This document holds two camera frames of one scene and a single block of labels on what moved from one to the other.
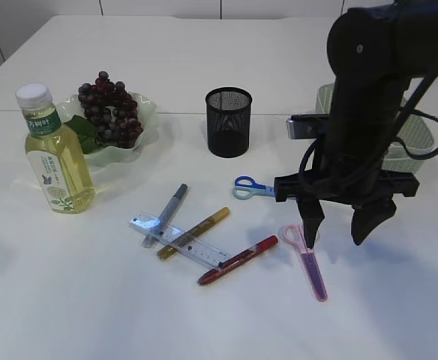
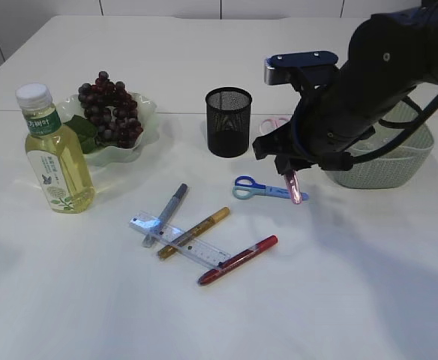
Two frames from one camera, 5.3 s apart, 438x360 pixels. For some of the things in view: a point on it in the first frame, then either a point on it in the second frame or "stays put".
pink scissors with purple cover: x=294 y=233 → x=266 y=124
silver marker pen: x=165 y=216 stays put
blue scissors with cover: x=245 y=187 stays put
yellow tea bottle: x=57 y=153 stays put
